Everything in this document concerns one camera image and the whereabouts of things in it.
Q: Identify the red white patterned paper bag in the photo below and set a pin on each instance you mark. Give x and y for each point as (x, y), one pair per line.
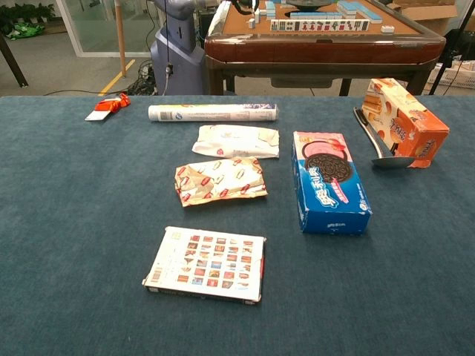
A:
(220, 181)

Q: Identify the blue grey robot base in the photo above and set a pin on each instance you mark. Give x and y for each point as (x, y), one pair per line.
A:
(180, 55)

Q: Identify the white rolled tube package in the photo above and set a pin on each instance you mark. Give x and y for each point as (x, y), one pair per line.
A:
(211, 112)

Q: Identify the blue Oreo cookie box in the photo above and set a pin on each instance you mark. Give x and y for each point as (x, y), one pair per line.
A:
(328, 185)

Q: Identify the white flat box picture grid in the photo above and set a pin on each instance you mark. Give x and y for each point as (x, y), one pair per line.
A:
(208, 265)

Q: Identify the red orange snack wrapper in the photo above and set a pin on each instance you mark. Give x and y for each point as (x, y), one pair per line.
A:
(107, 106)

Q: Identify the brown mahjong table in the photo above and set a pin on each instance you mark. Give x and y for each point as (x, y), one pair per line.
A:
(319, 50)

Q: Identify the metal spoon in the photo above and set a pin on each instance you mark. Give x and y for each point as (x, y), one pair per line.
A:
(393, 162)

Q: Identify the face-up mahjong tile row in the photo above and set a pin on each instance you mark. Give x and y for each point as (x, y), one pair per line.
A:
(319, 25)

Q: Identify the wooden pole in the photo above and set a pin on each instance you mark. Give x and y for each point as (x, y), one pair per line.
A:
(120, 41)

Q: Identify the blue-backed mahjong tile row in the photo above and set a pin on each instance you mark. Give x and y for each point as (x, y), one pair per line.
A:
(315, 15)

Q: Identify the orange biscuit box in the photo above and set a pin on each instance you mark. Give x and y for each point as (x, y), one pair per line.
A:
(412, 130)

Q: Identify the blue table cloth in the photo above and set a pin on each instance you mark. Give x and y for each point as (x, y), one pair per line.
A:
(74, 278)

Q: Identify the single white mahjong tile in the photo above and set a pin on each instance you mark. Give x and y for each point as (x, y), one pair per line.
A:
(387, 29)

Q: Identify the white plastic crate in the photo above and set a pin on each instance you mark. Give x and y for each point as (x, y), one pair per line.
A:
(464, 76)

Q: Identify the black tripod stand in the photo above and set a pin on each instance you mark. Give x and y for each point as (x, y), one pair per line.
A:
(451, 48)

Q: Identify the cardboard box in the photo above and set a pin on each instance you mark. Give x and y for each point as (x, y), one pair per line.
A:
(426, 13)

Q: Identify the dark table leg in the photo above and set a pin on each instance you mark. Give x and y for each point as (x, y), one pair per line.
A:
(13, 63)

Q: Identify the green bag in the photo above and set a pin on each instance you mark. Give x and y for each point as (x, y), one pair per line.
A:
(24, 31)

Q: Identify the green potted plants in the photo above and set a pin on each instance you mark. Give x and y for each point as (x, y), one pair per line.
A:
(22, 15)

